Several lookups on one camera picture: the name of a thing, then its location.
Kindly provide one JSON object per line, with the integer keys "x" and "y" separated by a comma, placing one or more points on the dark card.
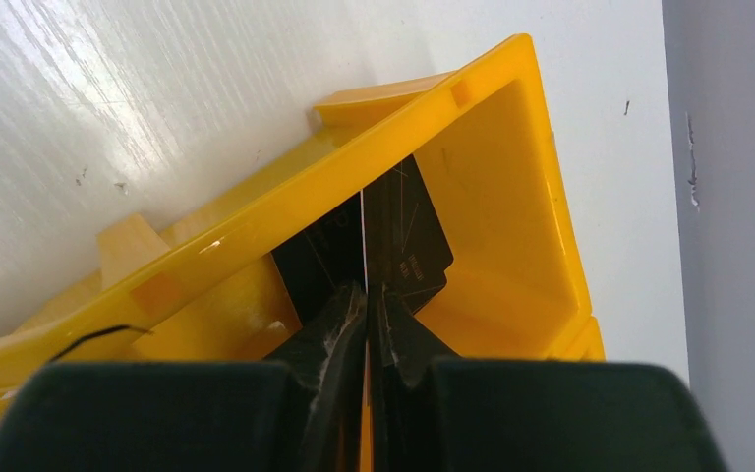
{"x": 323, "y": 256}

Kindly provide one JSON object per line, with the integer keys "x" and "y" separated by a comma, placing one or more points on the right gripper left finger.
{"x": 297, "y": 409}

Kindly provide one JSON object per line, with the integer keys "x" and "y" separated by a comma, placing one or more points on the black cards stack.
{"x": 406, "y": 247}

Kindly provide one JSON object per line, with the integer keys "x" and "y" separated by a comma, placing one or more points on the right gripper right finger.
{"x": 434, "y": 410}

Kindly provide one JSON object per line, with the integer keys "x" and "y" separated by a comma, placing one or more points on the orange three-compartment tray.
{"x": 207, "y": 289}

